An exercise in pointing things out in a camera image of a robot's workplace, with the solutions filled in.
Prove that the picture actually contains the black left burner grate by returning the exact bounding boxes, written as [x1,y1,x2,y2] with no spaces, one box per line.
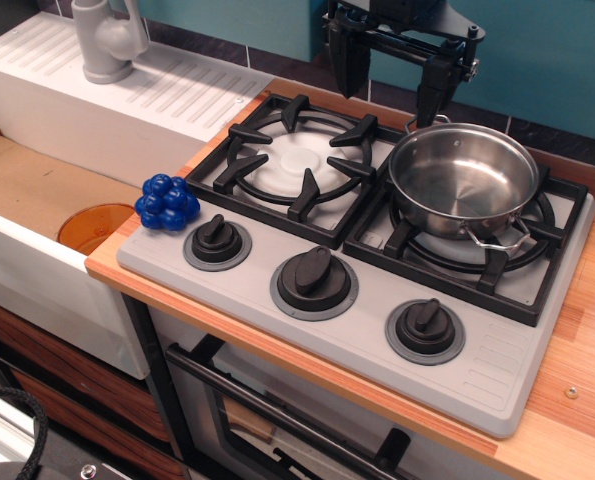
[186,94,402,249]

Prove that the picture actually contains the black right stove knob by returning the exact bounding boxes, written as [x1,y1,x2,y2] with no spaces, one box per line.
[385,298,466,366]

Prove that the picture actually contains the black right burner grate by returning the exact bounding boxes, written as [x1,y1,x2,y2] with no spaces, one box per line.
[343,173,590,326]

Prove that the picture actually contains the teal wall cabinet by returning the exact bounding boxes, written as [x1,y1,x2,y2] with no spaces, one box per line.
[139,1,595,139]

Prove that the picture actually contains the black braided cable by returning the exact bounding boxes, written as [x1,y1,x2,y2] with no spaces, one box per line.
[0,387,51,480]

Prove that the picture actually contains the white toy sink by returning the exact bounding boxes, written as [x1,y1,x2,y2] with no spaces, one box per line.
[0,13,271,379]

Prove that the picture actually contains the orange plastic bowl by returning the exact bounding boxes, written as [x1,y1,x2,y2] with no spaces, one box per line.
[57,203,134,255]

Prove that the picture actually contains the oven door with handle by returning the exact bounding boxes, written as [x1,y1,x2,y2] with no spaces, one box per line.
[164,335,491,479]

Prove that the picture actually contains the grey toy faucet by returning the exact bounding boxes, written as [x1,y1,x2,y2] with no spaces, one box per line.
[71,0,149,84]

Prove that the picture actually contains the blue toy blueberry cluster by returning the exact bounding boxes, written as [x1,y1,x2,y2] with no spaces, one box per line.
[134,173,200,232]

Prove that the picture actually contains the wooden drawer fronts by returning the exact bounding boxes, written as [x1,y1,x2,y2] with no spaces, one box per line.
[0,306,188,479]

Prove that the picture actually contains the black burner grate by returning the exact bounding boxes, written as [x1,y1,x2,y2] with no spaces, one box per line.
[343,173,590,326]
[186,94,402,249]

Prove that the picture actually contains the black middle stove knob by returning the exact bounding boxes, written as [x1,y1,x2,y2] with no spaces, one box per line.
[270,246,359,322]

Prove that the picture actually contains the stainless steel pan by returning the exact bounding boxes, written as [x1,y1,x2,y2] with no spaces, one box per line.
[387,121,540,253]

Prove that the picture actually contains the grey toy stove top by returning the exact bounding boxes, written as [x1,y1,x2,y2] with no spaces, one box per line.
[115,93,595,440]

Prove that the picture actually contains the black stove knob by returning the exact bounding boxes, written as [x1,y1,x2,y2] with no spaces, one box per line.
[385,298,466,366]
[270,246,359,322]
[183,214,252,272]

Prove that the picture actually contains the black left stove knob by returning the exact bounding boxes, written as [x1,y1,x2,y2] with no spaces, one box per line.
[183,214,252,272]

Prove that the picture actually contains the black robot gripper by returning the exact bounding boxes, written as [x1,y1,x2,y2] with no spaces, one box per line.
[325,1,485,128]

